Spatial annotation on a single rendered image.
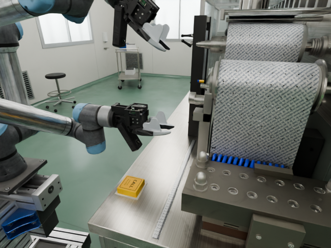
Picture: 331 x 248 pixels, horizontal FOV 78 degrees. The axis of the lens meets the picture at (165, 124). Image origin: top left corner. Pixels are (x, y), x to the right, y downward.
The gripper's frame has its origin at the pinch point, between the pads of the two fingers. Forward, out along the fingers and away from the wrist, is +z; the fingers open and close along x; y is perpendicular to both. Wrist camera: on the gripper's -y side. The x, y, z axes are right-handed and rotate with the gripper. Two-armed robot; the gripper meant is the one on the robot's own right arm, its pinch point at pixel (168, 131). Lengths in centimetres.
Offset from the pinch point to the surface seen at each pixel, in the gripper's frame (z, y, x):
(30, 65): -341, -34, 236
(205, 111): 10.6, 5.5, 7.2
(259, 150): 27.9, -1.9, -0.1
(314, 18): 43, 34, 39
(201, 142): 9.9, -7.0, 7.9
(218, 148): 16.5, -3.4, -0.1
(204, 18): 4.1, 33.9, 33.1
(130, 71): -237, -73, 429
